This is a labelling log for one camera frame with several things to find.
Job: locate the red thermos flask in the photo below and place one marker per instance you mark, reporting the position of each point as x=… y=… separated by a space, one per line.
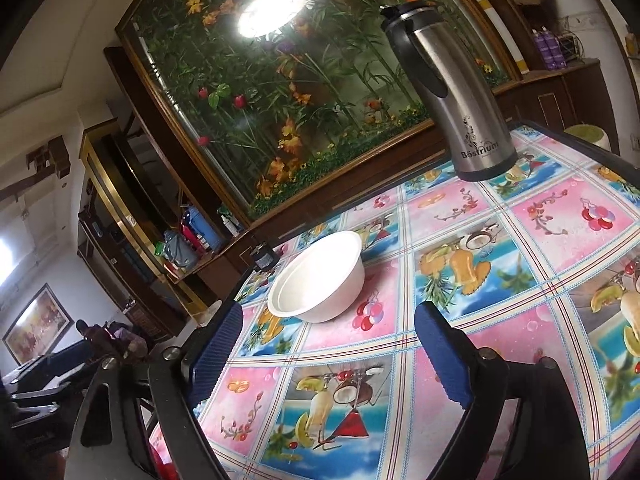
x=192 y=239

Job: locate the framed landscape painting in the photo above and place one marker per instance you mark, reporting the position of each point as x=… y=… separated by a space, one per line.
x=38 y=328

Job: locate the artificial flower display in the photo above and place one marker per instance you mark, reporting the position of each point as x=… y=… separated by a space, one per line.
x=274 y=95

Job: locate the colourful patterned tablecloth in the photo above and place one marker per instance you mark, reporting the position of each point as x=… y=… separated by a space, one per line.
x=539 y=267

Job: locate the stainless steel thermos jug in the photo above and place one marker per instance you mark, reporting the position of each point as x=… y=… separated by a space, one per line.
x=451 y=87

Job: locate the small black device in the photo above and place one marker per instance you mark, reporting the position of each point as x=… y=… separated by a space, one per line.
x=264 y=257

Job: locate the red plate stack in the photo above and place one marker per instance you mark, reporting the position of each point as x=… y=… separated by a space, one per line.
x=163 y=462

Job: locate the white bowl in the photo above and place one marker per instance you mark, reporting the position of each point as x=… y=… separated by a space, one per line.
x=321 y=282

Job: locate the white spray bottle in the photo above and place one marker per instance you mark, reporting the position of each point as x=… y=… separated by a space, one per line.
x=230 y=225

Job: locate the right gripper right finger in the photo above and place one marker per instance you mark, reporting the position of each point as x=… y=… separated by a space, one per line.
x=464 y=375

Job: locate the blue thermos flask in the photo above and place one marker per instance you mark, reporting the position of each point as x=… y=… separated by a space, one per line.
x=201 y=227

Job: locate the purple bottles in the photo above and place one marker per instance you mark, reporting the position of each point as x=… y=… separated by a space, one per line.
x=549 y=48

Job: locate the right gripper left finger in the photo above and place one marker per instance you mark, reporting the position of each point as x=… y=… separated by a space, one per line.
x=207 y=351

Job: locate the grey kettle jug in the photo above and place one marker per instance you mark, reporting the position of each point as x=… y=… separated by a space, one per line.
x=178 y=251

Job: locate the person in dark red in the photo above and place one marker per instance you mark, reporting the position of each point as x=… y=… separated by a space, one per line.
x=122 y=343

